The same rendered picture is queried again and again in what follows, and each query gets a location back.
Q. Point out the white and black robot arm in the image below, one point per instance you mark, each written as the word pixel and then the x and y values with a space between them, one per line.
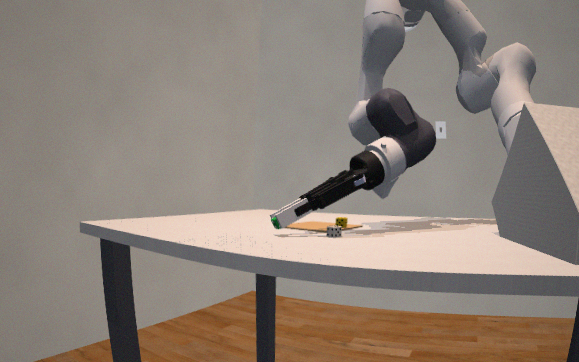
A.
pixel 401 138

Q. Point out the orange mat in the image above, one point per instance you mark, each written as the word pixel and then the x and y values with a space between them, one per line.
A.
pixel 309 226

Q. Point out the green die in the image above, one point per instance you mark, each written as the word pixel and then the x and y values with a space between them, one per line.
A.
pixel 275 223

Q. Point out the grey die with black pips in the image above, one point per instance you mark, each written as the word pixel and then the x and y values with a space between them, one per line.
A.
pixel 334 231

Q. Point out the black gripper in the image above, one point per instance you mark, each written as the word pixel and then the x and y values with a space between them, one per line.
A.
pixel 366 163

